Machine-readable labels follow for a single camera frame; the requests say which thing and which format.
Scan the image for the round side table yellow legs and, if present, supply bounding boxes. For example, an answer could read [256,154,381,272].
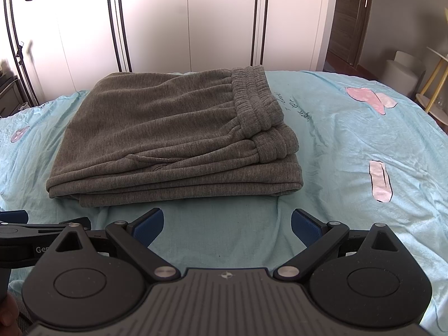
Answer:
[415,47,448,127]

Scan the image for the light blue printed bed sheet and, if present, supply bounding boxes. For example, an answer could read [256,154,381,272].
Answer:
[0,70,448,336]

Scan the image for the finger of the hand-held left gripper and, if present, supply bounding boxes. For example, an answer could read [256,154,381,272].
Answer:
[19,218,92,236]
[0,209,29,224]

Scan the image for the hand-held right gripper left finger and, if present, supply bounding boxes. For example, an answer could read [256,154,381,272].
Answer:
[52,208,180,283]

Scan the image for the white wardrobe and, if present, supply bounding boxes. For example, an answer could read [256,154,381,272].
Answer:
[0,0,333,109]

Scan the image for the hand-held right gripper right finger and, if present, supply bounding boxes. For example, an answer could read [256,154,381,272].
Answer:
[273,209,400,283]

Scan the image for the dark storage unit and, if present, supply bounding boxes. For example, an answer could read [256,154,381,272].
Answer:
[0,73,22,117]

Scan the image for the dark wooden door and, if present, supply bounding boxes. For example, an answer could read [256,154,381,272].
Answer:
[325,0,376,68]

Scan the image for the grey ribbed pants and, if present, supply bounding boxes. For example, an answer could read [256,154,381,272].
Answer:
[46,65,304,208]

